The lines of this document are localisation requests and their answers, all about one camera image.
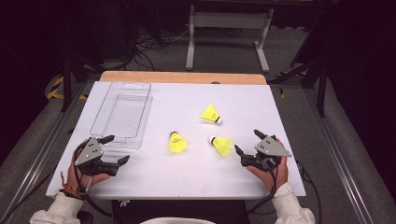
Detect bundle of floor cables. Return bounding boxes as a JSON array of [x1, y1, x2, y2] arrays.
[[122, 26, 191, 73]]

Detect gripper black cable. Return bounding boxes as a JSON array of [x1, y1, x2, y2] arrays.
[[73, 141, 114, 218], [247, 166, 279, 216]]

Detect yellow shuttlecock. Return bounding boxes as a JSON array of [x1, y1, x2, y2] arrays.
[[168, 131, 189, 154], [200, 104, 223, 125], [208, 135, 234, 158]]

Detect wooden table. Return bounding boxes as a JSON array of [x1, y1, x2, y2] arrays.
[[99, 70, 268, 86]]

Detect white metal stand frame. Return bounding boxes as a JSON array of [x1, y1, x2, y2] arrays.
[[185, 4, 275, 73]]

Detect black cable beside table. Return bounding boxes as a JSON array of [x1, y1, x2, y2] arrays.
[[294, 159, 323, 224]]

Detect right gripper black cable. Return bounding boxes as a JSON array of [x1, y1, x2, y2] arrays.
[[247, 166, 279, 216]]

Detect person's dark clothing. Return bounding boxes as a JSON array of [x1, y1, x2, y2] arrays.
[[111, 199, 251, 224]]

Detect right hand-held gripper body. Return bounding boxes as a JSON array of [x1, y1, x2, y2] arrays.
[[241, 135, 293, 173]]

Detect black metal stand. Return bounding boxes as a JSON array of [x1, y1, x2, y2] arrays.
[[59, 54, 106, 114], [267, 55, 330, 119]]

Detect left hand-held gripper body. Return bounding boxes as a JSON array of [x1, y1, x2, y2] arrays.
[[74, 136, 122, 177]]

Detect clear plastic container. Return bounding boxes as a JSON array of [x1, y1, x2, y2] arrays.
[[89, 81, 154, 149]]

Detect beaded bracelet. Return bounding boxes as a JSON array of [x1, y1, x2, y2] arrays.
[[60, 172, 84, 201]]

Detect person's right hand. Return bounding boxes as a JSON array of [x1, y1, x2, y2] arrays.
[[247, 138, 290, 192]]

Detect person's left hand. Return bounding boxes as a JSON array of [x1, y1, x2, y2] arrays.
[[66, 148, 110, 195]]

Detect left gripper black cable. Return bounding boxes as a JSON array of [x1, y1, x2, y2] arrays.
[[73, 141, 114, 218]]

